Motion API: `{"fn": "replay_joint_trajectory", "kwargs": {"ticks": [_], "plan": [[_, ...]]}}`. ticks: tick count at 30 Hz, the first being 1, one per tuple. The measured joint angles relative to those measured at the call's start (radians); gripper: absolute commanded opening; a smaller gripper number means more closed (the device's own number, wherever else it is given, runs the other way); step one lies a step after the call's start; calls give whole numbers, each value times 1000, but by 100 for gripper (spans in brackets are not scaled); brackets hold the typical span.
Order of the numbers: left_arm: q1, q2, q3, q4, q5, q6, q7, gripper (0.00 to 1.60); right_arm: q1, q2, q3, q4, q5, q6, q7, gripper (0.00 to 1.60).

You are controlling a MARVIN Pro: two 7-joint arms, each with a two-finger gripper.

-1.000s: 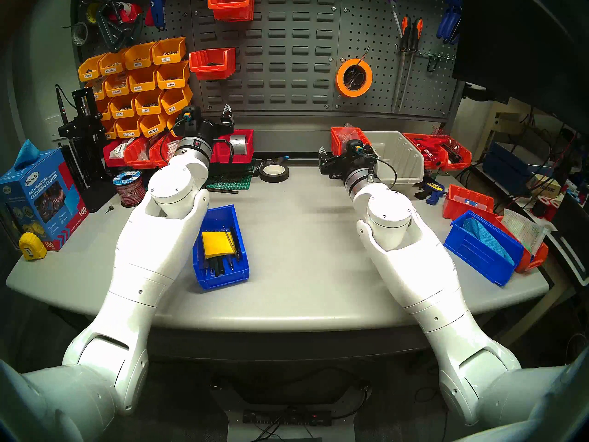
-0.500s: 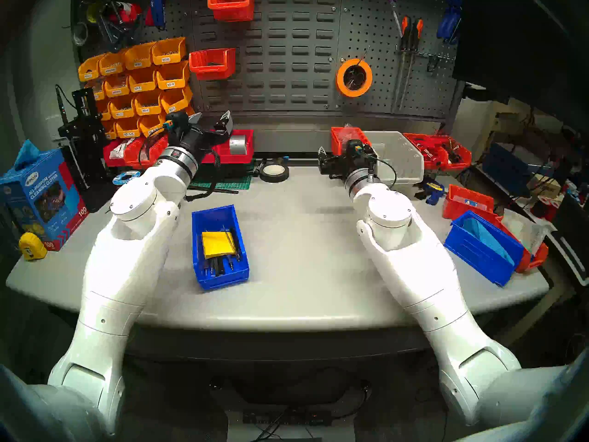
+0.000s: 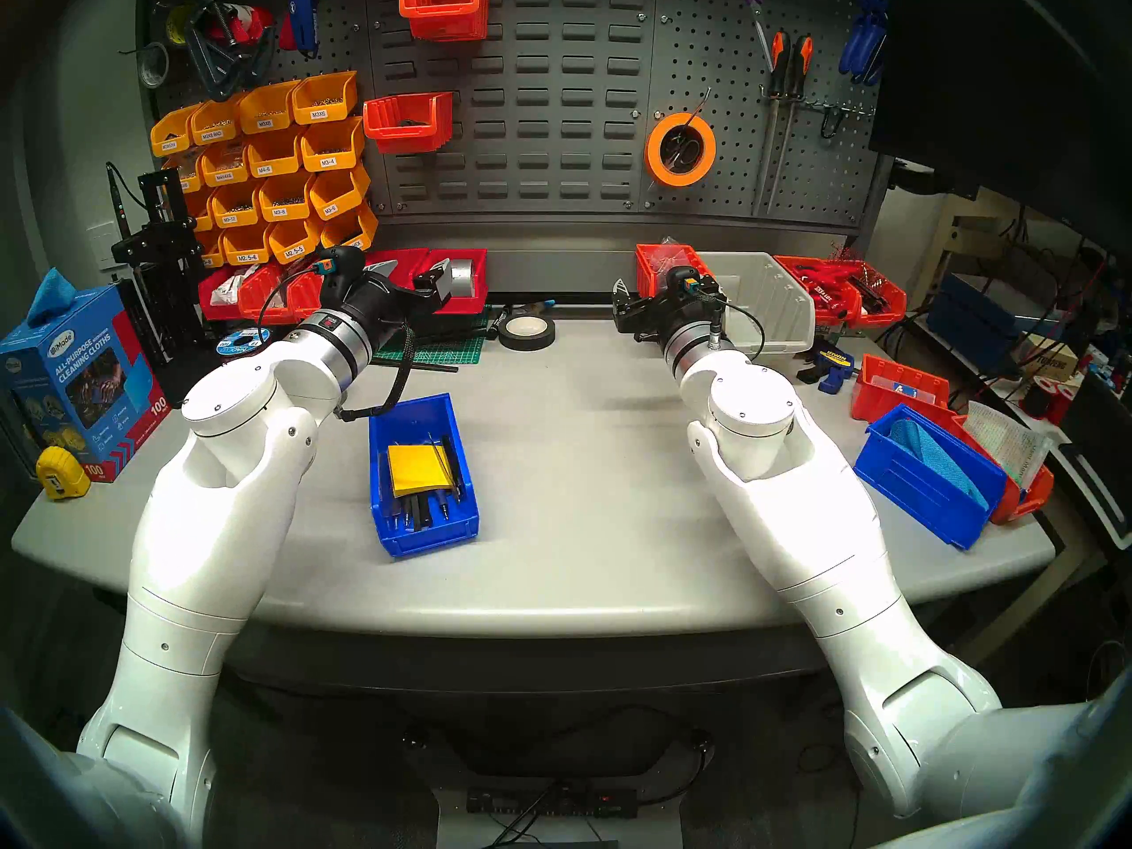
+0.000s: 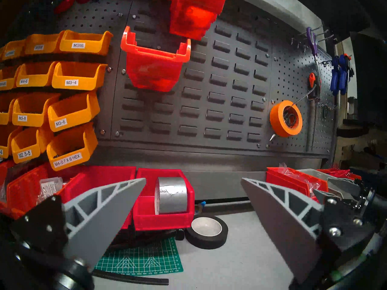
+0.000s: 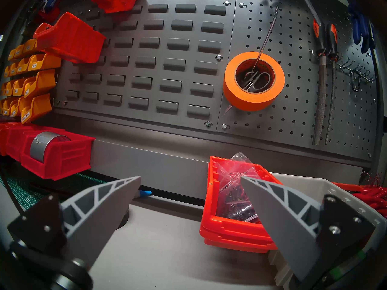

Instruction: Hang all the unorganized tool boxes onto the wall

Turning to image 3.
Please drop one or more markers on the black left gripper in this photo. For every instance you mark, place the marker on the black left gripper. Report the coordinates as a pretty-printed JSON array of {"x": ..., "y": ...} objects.
[{"x": 385, "y": 299}]

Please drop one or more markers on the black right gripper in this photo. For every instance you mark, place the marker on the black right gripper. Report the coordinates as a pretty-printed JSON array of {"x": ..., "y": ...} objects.
[{"x": 668, "y": 315}]

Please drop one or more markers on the small red parts bin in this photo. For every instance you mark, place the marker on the small red parts bin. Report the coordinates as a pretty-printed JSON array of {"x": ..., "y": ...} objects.
[{"x": 650, "y": 277}]

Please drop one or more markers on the blue bin with hand tools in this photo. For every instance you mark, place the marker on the blue bin with hand tools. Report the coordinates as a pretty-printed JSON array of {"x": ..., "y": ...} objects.
[{"x": 424, "y": 542}]

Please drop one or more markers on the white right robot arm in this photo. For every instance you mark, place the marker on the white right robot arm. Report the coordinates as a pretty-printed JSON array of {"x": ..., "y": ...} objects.
[{"x": 796, "y": 520}]

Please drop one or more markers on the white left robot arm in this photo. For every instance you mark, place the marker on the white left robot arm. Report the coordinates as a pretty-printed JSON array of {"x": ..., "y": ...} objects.
[{"x": 203, "y": 520}]

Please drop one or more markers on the red hand tool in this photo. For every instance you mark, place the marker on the red hand tool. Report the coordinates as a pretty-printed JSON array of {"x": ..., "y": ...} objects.
[{"x": 821, "y": 288}]

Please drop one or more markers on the red bin with red tool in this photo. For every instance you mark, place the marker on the red bin with red tool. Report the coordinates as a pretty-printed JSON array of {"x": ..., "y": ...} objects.
[{"x": 840, "y": 312}]

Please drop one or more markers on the yellow bin labelled M4-0.7X6 HEX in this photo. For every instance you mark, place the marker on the yellow bin labelled M4-0.7X6 HEX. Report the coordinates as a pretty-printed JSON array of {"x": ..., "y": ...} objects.
[{"x": 353, "y": 231}]

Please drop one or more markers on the green cutting mat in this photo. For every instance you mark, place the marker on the green cutting mat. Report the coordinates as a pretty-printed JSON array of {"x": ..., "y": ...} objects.
[{"x": 451, "y": 354}]

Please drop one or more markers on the black pen blue tip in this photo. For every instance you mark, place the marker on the black pen blue tip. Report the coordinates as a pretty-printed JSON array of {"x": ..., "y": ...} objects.
[{"x": 535, "y": 306}]

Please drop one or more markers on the long black rod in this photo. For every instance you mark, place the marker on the long black rod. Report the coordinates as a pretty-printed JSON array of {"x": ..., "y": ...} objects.
[{"x": 438, "y": 367}]

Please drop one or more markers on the yellow bin labelled M3-6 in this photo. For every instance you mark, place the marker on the yellow bin labelled M3-6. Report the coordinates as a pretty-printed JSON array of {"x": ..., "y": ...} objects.
[{"x": 338, "y": 202}]

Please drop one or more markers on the orange-red plastic storage bin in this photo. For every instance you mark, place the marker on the orange-red plastic storage bin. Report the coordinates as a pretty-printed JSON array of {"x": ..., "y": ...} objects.
[
  {"x": 305, "y": 301},
  {"x": 261, "y": 306}
]

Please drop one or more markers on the black tape roll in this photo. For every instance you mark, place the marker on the black tape roll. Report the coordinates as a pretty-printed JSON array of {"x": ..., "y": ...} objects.
[{"x": 526, "y": 346}]

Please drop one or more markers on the yellow bin labelled M2.5-5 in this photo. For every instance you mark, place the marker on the yellow bin labelled M2.5-5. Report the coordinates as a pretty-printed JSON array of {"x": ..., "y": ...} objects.
[{"x": 294, "y": 248}]

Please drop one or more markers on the orange tape roll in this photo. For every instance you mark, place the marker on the orange tape roll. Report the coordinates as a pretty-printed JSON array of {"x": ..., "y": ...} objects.
[{"x": 680, "y": 180}]

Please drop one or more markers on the red louvre-hung bin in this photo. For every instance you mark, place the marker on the red louvre-hung bin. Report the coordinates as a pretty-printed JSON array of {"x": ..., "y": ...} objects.
[
  {"x": 447, "y": 23},
  {"x": 409, "y": 137}
]

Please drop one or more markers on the yellow bin labelled M3-8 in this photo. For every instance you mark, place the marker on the yellow bin labelled M3-8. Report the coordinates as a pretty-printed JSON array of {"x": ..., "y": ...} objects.
[{"x": 285, "y": 205}]

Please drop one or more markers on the yellow bin labelled M3-4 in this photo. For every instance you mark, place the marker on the yellow bin labelled M3-4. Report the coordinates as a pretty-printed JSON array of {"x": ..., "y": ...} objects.
[{"x": 332, "y": 156}]

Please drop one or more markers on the grey pegboard with screwdrivers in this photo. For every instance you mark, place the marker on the grey pegboard with screwdrivers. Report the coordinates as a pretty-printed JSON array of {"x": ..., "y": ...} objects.
[{"x": 738, "y": 197}]

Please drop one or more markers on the large white plastic bin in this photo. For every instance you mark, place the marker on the large white plastic bin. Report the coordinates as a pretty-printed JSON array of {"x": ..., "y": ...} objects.
[{"x": 778, "y": 321}]

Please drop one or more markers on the yellow bin labelled M2.5-6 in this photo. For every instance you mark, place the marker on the yellow bin labelled M2.5-6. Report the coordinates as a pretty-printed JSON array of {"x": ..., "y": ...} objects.
[{"x": 245, "y": 252}]

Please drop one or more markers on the white plastic bag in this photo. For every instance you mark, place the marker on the white plastic bag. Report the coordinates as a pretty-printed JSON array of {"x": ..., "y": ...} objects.
[{"x": 232, "y": 288}]

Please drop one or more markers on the yellow bin labelled M4-6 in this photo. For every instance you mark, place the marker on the yellow bin labelled M4-6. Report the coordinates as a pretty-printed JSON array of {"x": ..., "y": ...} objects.
[{"x": 273, "y": 162}]

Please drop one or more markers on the yellow bin labelled M3-12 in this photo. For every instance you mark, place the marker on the yellow bin labelled M3-12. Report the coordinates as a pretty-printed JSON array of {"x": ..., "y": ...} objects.
[{"x": 234, "y": 212}]

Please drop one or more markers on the yellow bin labelled M3X6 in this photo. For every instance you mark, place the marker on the yellow bin labelled M3X6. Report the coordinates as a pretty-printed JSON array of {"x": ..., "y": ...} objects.
[{"x": 325, "y": 107}]

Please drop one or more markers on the yellow notepad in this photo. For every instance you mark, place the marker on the yellow notepad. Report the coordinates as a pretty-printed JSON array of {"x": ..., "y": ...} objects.
[{"x": 417, "y": 470}]

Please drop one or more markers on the black marker pen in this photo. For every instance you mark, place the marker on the black marker pen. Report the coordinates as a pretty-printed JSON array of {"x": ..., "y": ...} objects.
[{"x": 453, "y": 467}]

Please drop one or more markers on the yellow screw bin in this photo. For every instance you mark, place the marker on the yellow screw bin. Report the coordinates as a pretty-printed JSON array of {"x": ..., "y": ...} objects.
[
  {"x": 170, "y": 133},
  {"x": 190, "y": 173},
  {"x": 211, "y": 252},
  {"x": 201, "y": 212}
]

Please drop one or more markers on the red bin with white bag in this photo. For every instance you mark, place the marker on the red bin with white bag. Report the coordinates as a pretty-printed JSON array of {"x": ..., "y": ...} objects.
[{"x": 208, "y": 310}]

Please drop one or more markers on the blue yellow bar clamp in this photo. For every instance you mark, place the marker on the blue yellow bar clamp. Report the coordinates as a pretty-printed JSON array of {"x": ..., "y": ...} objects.
[{"x": 831, "y": 363}]

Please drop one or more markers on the yellow bin labelled M3X8 BAD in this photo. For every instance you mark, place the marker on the yellow bin labelled M3X8 BAD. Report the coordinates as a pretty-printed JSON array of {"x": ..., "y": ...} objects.
[{"x": 214, "y": 126}]

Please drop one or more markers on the grey pegboard with yellow bins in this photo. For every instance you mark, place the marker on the grey pegboard with yellow bins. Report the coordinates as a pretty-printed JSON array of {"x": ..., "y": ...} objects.
[{"x": 340, "y": 29}]

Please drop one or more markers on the red bin with blue label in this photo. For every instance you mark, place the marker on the red bin with blue label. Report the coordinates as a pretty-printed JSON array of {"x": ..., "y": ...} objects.
[{"x": 875, "y": 403}]

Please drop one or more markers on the black grey vise clamp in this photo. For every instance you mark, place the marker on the black grey vise clamp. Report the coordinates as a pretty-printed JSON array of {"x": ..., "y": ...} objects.
[{"x": 221, "y": 67}]

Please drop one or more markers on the red white tape roll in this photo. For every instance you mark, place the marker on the red white tape roll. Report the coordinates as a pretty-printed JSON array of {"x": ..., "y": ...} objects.
[{"x": 243, "y": 22}]

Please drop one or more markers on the grey hanging tape roll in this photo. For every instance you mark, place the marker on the grey hanging tape roll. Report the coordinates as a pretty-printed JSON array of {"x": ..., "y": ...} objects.
[{"x": 141, "y": 64}]

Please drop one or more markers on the blue cleaning cloths box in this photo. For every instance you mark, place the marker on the blue cleaning cloths box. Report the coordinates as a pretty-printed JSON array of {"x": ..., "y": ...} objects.
[{"x": 80, "y": 374}]

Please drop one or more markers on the yellow hanging tape roll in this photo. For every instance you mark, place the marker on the yellow hanging tape roll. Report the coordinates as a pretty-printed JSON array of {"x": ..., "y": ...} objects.
[{"x": 172, "y": 25}]

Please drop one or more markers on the blue spring clamps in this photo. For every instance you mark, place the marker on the blue spring clamps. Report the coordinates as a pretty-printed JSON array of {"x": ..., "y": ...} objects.
[{"x": 862, "y": 41}]

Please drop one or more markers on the folded blue cloth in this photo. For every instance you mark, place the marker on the folded blue cloth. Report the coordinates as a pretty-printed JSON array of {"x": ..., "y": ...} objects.
[{"x": 937, "y": 456}]

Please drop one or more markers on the dark blue crate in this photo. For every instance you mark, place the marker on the dark blue crate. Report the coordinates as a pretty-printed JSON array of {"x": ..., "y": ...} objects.
[{"x": 977, "y": 321}]

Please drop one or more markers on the blue bin with cloth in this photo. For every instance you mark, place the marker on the blue bin with cloth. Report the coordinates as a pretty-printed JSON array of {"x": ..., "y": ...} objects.
[{"x": 920, "y": 493}]

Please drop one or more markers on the blue cloth in dispenser box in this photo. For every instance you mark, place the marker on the blue cloth in dispenser box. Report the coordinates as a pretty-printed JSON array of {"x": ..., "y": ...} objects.
[{"x": 51, "y": 297}]

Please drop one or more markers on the yellow tape measure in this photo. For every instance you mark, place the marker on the yellow tape measure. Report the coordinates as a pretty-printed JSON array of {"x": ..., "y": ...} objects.
[{"x": 62, "y": 476}]

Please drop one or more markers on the white paper packet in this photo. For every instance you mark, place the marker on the white paper packet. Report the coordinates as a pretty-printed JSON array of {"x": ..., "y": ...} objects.
[{"x": 1008, "y": 440}]

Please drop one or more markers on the brown cardboard box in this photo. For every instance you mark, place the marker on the brown cardboard box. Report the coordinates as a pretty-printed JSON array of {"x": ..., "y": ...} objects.
[{"x": 1052, "y": 361}]

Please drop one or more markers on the black monitor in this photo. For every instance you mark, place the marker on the black monitor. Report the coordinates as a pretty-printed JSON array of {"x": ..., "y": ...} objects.
[{"x": 1008, "y": 78}]

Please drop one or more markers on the orange-red bin with paper packet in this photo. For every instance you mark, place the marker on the orange-red bin with paper packet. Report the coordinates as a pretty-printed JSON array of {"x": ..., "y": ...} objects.
[{"x": 1030, "y": 502}]

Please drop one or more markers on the black power strip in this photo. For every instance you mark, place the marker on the black power strip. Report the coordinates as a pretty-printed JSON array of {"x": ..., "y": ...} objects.
[{"x": 548, "y": 803}]

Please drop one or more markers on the silver duct tape roll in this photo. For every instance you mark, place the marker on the silver duct tape roll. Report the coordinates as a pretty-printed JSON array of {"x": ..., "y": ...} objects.
[{"x": 462, "y": 281}]

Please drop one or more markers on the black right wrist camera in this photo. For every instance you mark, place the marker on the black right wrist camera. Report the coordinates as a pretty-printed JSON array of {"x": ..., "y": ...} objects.
[{"x": 688, "y": 281}]

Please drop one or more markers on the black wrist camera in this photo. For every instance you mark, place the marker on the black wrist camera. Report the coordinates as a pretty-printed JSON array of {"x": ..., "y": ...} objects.
[
  {"x": 343, "y": 268},
  {"x": 688, "y": 281}
]

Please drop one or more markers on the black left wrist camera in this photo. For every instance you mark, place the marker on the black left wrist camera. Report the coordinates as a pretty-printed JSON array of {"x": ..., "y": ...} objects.
[{"x": 343, "y": 268}]

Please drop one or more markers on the grey louvred wall panel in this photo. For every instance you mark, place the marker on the grey louvred wall panel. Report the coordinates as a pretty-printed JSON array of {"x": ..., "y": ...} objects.
[{"x": 553, "y": 104}]

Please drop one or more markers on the black metal frame stand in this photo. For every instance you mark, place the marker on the black metal frame stand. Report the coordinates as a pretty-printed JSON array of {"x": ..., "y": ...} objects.
[{"x": 168, "y": 263}]

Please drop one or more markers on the metal tool holder rail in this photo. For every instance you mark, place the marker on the metal tool holder rail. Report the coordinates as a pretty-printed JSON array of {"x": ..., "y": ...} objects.
[{"x": 818, "y": 106}]

